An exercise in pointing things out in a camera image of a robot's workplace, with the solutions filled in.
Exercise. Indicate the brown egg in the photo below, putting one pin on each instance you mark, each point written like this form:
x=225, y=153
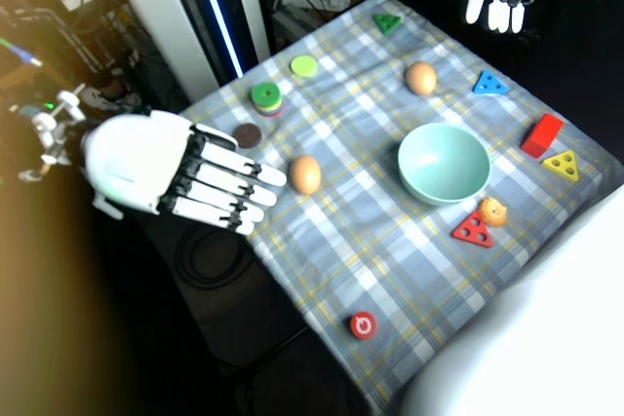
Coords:
x=420, y=78
x=305, y=175

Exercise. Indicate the mint green bowl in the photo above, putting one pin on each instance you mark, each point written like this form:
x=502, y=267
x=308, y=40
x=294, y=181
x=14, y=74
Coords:
x=443, y=162

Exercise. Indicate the brown toy cookie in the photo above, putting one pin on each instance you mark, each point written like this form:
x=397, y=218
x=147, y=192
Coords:
x=247, y=136

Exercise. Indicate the blue triangle block with holes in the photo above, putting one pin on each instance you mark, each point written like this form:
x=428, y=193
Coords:
x=490, y=89

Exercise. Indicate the green triangle block with holes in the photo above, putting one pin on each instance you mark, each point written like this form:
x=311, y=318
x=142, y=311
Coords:
x=387, y=24

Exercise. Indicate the white column with blue light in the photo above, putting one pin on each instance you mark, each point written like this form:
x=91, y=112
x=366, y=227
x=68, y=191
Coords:
x=146, y=7

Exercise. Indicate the red rectangular block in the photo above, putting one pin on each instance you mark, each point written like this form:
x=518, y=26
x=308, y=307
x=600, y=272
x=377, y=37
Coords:
x=541, y=136

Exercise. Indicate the lime green toy cookie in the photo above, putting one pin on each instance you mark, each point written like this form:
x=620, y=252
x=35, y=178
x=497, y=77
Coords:
x=303, y=66

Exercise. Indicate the yellow triangle block with holes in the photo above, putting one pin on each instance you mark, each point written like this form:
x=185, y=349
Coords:
x=562, y=164

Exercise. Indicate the blue plaid cloth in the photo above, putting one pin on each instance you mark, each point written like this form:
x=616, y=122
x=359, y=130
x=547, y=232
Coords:
x=341, y=250

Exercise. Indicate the orange lion toy biscuit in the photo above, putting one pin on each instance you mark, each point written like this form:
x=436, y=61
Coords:
x=492, y=212

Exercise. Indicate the red triangle block with holes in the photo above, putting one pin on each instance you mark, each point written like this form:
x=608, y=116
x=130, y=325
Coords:
x=474, y=231

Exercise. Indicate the red cylinder with white letter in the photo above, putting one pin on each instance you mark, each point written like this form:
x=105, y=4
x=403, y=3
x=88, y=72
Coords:
x=358, y=333

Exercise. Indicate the white rounded housing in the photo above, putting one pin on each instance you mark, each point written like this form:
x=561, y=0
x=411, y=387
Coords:
x=536, y=338

